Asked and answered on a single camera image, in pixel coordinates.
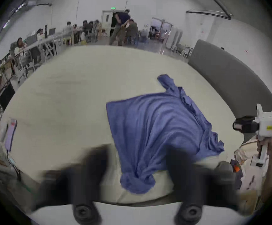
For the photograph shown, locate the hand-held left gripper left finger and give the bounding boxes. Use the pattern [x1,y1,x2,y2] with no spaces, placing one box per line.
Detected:
[71,145,111,225]

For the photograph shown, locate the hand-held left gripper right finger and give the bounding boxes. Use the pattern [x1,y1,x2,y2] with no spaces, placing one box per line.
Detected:
[166,147,205,225]

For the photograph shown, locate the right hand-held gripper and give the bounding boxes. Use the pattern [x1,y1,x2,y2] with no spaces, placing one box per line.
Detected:
[233,104,272,167]

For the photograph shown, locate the blue shirt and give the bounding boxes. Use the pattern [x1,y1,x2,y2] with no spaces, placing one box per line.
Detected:
[106,74,225,194]

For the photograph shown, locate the person's right forearm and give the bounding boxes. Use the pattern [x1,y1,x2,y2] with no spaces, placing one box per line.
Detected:
[261,156,272,202]

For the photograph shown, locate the grey padded headboard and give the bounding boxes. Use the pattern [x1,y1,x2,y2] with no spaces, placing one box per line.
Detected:
[188,39,272,126]

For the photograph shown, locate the phone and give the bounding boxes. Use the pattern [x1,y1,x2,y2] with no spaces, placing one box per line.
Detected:
[4,119,18,152]

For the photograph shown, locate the bed with beige sheet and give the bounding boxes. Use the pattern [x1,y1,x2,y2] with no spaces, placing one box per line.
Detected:
[0,45,247,206]

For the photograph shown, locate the row of tables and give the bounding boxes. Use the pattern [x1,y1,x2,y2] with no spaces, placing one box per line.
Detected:
[0,31,72,95]

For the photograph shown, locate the group of people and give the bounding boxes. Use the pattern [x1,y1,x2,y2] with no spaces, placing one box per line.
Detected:
[63,20,103,44]

